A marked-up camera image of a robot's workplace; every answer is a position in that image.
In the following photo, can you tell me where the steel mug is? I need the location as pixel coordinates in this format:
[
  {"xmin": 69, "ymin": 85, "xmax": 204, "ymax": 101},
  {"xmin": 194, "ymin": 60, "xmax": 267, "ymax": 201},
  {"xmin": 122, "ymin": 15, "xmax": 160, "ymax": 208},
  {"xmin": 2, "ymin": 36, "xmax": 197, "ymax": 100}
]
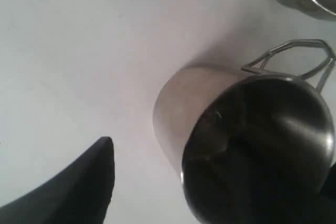
[{"xmin": 153, "ymin": 39, "xmax": 335, "ymax": 223}]

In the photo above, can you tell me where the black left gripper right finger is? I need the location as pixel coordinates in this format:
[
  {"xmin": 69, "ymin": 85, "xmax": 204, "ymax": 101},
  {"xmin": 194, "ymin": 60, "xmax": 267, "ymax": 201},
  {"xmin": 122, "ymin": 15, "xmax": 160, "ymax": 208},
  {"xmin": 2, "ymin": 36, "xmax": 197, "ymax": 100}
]
[{"xmin": 314, "ymin": 163, "xmax": 335, "ymax": 223}]

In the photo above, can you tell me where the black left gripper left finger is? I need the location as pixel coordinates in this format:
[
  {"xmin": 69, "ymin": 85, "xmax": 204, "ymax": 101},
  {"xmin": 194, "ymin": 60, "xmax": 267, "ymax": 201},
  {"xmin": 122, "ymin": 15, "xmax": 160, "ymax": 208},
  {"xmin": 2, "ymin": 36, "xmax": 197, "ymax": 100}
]
[{"xmin": 1, "ymin": 136, "xmax": 115, "ymax": 223}]

